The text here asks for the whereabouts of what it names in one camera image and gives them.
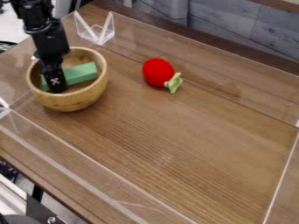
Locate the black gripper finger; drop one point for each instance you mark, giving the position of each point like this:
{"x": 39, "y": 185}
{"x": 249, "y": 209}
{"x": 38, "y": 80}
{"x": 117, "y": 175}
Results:
{"x": 55, "y": 79}

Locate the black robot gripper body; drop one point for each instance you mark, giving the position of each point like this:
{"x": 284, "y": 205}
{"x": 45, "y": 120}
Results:
{"x": 46, "y": 30}

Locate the green rectangular block stick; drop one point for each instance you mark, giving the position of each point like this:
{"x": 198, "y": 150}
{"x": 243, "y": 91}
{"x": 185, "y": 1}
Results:
{"x": 81, "y": 73}

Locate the light wooden bowl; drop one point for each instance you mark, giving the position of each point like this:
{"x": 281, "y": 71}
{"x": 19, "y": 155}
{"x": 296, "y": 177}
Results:
{"x": 82, "y": 94}

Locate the red plush strawberry toy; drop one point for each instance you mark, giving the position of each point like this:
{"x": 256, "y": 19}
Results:
{"x": 159, "y": 74}

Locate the clear acrylic table barrier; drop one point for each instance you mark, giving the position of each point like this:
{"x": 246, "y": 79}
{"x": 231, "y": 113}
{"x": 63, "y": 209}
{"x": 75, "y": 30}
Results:
{"x": 207, "y": 156}

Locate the clear acrylic corner bracket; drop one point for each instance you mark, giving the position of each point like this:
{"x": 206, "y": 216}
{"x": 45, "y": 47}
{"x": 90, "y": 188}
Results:
{"x": 97, "y": 34}

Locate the grey post behind table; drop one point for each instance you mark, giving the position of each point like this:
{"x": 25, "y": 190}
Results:
{"x": 55, "y": 9}

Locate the black table clamp mount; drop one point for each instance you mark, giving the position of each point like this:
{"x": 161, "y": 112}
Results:
{"x": 21, "y": 209}

